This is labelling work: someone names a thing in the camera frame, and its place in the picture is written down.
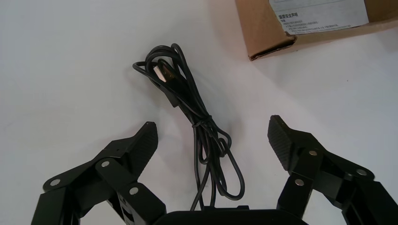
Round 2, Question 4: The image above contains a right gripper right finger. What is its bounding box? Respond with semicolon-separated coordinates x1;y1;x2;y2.
267;115;398;225

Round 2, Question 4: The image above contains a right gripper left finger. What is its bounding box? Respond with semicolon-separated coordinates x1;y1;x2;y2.
31;121;167;225

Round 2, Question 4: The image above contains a black usb device with cable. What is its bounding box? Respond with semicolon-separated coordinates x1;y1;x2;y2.
132;43;245;212

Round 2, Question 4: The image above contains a brown cardboard box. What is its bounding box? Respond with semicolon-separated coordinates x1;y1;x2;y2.
235;0;398;61

